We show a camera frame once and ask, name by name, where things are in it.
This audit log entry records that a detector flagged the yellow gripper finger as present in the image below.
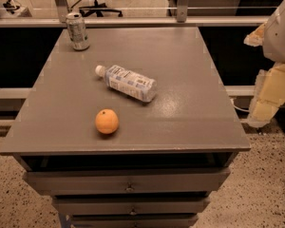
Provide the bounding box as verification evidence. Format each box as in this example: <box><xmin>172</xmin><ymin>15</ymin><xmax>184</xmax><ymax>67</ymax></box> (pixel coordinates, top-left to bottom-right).
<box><xmin>243</xmin><ymin>23</ymin><xmax>265</xmax><ymax>47</ymax></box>
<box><xmin>247</xmin><ymin>63</ymin><xmax>285</xmax><ymax>128</ymax></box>

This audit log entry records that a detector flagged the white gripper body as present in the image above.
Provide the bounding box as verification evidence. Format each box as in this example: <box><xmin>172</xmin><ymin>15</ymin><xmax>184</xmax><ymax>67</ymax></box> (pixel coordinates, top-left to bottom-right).
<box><xmin>262</xmin><ymin>0</ymin><xmax>285</xmax><ymax>63</ymax></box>

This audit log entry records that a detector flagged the clear plastic water bottle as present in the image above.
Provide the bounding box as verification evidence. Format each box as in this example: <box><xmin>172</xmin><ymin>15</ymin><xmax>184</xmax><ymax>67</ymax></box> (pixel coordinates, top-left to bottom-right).
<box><xmin>95</xmin><ymin>65</ymin><xmax>157</xmax><ymax>103</ymax></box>

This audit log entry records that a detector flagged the grey drawer cabinet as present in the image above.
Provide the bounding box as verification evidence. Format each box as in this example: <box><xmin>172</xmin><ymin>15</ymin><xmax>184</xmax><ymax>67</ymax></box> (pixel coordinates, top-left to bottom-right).
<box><xmin>0</xmin><ymin>28</ymin><xmax>249</xmax><ymax>228</ymax></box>

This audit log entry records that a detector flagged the orange fruit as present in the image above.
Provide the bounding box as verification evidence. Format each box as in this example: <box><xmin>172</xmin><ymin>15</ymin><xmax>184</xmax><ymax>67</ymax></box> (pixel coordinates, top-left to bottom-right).
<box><xmin>95</xmin><ymin>109</ymin><xmax>119</xmax><ymax>134</ymax></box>

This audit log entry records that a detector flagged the silver soda can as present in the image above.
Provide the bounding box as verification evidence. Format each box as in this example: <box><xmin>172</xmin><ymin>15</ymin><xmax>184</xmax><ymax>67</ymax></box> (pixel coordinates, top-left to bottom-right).
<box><xmin>66</xmin><ymin>12</ymin><xmax>89</xmax><ymax>50</ymax></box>

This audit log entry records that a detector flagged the metal railing frame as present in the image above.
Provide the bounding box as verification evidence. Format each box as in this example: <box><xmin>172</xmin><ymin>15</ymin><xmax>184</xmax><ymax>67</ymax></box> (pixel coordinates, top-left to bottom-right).
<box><xmin>0</xmin><ymin>0</ymin><xmax>268</xmax><ymax>28</ymax></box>

